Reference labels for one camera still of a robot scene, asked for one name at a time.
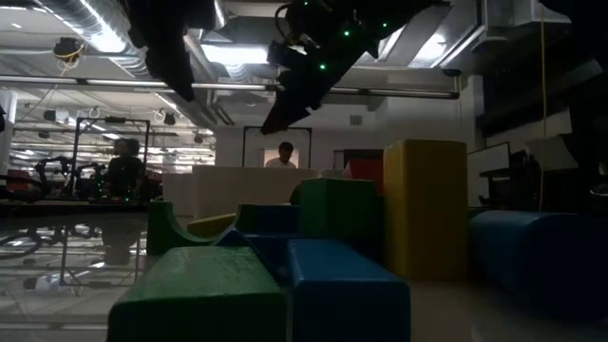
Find bright ceiling light panel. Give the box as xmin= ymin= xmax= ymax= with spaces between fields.
xmin=200 ymin=42 xmax=270 ymax=66

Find blue wooden cube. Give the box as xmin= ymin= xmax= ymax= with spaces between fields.
xmin=212 ymin=224 xmax=292 ymax=286
xmin=234 ymin=203 xmax=301 ymax=237

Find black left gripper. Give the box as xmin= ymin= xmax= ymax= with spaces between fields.
xmin=125 ymin=0 xmax=218 ymax=103

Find black ceiling device yellow cable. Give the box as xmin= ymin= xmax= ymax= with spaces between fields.
xmin=51 ymin=36 xmax=87 ymax=67

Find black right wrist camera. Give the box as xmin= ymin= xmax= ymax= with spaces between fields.
xmin=266 ymin=40 xmax=310 ymax=68

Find yellow hanging cable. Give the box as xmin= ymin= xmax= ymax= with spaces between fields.
xmin=540 ymin=7 xmax=549 ymax=215

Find black background robot arms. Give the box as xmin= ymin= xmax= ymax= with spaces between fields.
xmin=31 ymin=155 xmax=108 ymax=200

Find red wooden cube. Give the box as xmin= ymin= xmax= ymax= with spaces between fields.
xmin=341 ymin=158 xmax=385 ymax=196

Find green wooden arch block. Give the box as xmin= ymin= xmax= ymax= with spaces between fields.
xmin=145 ymin=199 xmax=216 ymax=258

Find long blue wooden block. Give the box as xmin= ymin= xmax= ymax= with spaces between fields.
xmin=283 ymin=237 xmax=412 ymax=342
xmin=466 ymin=209 xmax=608 ymax=320

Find long ceiling pipe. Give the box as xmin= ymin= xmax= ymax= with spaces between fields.
xmin=0 ymin=74 xmax=461 ymax=100

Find person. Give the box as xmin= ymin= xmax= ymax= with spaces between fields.
xmin=103 ymin=137 xmax=147 ymax=201
xmin=263 ymin=141 xmax=299 ymax=170

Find long yellow wooden block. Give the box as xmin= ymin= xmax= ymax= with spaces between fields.
xmin=186 ymin=212 xmax=238 ymax=239

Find silver ventilation duct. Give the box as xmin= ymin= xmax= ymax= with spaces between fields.
xmin=32 ymin=0 xmax=132 ymax=54

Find yellow wooden cube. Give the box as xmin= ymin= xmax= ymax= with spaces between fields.
xmin=382 ymin=138 xmax=471 ymax=282

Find long green wooden block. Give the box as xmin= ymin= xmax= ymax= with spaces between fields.
xmin=106 ymin=245 xmax=289 ymax=342

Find black robot station frame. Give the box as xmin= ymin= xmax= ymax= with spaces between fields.
xmin=70 ymin=116 xmax=151 ymax=200

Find white board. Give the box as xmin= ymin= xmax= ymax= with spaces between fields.
xmin=466 ymin=141 xmax=512 ymax=210

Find black monitor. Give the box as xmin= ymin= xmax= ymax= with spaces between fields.
xmin=341 ymin=147 xmax=385 ymax=162

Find green wooden cube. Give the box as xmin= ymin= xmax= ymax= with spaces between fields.
xmin=289 ymin=177 xmax=387 ymax=263

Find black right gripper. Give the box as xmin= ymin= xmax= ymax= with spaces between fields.
xmin=259 ymin=0 xmax=428 ymax=137

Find black door frame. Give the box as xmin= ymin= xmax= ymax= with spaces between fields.
xmin=241 ymin=124 xmax=314 ymax=170

